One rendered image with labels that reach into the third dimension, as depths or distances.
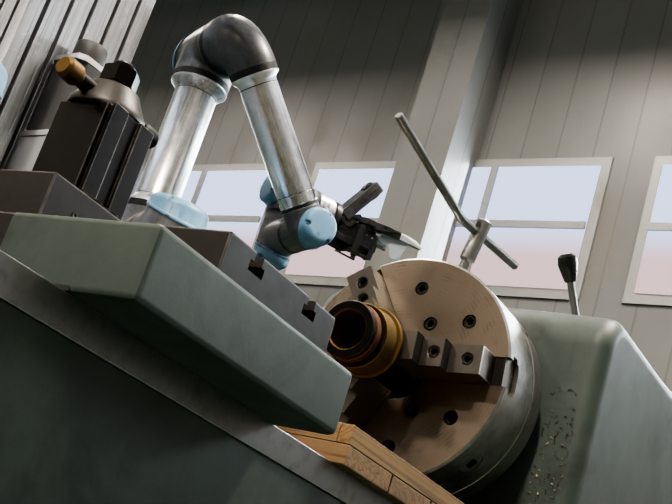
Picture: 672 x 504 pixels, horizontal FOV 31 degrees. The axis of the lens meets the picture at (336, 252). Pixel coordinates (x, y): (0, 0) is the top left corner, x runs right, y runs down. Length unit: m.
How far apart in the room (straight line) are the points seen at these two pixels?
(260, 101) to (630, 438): 0.97
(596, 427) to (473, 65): 4.80
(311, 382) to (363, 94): 6.09
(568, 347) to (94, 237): 0.96
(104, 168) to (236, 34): 1.19
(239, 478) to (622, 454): 0.85
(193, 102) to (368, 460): 1.31
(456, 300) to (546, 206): 4.41
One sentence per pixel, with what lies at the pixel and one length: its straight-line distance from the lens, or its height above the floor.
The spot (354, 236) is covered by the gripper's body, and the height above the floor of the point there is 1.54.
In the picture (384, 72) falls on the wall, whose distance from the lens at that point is 7.09.
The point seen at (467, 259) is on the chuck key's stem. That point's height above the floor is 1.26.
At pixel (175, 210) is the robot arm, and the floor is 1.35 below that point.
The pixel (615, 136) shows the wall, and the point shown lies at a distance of 6.09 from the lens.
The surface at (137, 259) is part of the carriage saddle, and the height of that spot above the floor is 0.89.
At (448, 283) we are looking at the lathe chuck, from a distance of 1.64.
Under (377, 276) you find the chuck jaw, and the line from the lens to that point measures 1.66.
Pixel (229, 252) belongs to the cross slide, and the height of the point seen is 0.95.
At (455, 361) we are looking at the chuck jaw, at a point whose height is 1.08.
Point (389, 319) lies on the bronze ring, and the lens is 1.53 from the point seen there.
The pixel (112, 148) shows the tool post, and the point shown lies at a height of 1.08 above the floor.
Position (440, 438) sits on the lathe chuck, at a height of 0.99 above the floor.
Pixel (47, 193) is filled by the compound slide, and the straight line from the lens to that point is 1.14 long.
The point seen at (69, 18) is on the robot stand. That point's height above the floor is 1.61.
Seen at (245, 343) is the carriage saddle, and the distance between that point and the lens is 0.94.
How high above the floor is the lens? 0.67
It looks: 19 degrees up
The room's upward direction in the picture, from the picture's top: 18 degrees clockwise
